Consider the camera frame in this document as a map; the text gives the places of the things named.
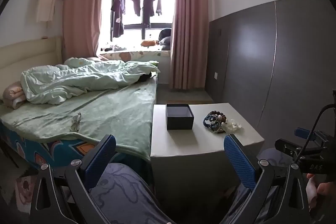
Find silver chunky bracelet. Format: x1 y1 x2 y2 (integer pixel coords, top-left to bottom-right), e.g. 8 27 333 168
221 119 244 133

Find blue patterned mattress cover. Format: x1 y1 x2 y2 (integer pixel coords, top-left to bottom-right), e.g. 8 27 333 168
0 122 149 170

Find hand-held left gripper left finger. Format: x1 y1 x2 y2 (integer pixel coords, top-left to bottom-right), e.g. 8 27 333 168
30 134 171 224

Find dark bags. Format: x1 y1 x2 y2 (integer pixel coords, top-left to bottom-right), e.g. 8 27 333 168
158 28 173 51

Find cream headboard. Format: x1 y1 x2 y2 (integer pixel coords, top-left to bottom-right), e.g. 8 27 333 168
0 36 64 92

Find light green quilt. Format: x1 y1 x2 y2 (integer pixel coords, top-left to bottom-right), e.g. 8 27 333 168
20 57 160 105

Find person's right hand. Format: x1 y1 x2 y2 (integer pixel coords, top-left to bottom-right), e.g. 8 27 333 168
306 174 336 211

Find blue beaded bracelet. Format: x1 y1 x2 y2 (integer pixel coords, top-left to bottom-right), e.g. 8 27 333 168
203 114 219 130

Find brown beaded bracelet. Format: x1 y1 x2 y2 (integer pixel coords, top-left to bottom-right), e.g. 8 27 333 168
209 110 224 121

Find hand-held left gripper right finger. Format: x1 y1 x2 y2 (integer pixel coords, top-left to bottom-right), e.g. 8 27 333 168
218 134 311 224

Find gold beaded bracelet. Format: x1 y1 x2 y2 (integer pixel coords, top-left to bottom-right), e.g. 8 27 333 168
210 121 227 134

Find patterned window seat cushion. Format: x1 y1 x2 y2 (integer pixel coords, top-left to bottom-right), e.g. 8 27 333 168
100 50 171 62

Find person's left leg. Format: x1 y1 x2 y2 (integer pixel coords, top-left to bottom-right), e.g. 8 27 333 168
88 163 170 224

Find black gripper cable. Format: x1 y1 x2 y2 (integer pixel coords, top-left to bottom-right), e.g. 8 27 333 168
294 105 336 164

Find pink curtain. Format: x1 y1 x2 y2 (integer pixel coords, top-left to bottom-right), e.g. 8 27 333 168
62 0 108 60
168 0 221 91

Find pink pillow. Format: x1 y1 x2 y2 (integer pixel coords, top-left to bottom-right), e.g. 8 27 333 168
3 81 27 109

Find white side table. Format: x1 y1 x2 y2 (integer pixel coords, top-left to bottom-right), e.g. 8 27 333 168
150 103 265 165

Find dark hanging garment with tag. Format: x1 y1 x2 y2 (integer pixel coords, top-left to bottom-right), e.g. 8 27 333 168
110 0 127 38

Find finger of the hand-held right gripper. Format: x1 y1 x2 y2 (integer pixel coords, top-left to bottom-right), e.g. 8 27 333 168
294 127 319 141
275 138 303 159

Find green bed sheet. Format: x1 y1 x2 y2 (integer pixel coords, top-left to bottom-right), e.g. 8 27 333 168
0 80 158 161

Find window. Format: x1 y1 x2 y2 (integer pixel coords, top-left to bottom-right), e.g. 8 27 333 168
104 0 176 52

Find small dark hanging garment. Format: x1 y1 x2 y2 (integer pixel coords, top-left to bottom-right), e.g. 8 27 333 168
127 0 143 17

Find dark hanging shirt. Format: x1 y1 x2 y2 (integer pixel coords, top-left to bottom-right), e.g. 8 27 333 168
142 0 157 28

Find eyeglasses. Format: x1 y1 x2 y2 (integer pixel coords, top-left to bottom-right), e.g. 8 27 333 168
70 113 83 132

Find dark box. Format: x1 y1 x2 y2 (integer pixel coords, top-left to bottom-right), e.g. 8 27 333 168
165 103 195 130

